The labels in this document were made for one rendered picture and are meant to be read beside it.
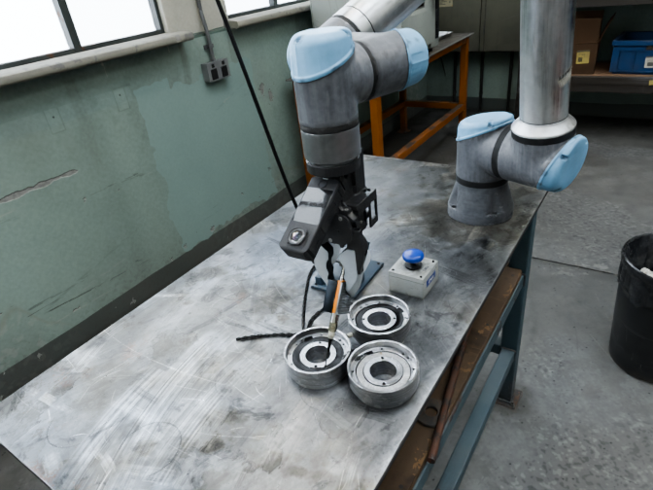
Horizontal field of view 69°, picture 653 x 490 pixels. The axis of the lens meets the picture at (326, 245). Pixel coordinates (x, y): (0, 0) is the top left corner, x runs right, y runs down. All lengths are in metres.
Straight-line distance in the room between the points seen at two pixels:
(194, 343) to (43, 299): 1.44
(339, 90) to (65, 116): 1.72
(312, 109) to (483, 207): 0.63
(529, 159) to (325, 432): 0.63
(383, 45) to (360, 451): 0.52
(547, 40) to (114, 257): 1.97
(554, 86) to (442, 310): 0.44
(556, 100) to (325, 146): 0.51
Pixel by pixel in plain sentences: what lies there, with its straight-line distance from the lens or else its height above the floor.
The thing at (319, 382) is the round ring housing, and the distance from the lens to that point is 0.73.
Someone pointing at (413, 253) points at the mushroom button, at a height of 0.87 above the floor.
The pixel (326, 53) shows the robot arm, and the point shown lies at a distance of 0.57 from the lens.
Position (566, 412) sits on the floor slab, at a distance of 1.84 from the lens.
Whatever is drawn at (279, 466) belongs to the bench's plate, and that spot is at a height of 0.80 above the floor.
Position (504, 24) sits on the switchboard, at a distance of 4.43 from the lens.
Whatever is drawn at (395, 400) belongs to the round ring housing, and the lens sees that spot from 0.70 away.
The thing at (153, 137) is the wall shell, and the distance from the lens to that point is 2.42.
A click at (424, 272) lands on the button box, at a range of 0.90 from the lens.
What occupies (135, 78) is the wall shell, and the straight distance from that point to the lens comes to 2.37.
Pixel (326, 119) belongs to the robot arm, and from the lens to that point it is 0.58.
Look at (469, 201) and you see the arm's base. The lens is 1.13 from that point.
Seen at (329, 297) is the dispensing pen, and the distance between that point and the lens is 0.70.
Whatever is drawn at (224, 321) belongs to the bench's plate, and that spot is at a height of 0.80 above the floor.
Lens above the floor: 1.35
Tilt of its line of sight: 31 degrees down
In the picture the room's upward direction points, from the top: 7 degrees counter-clockwise
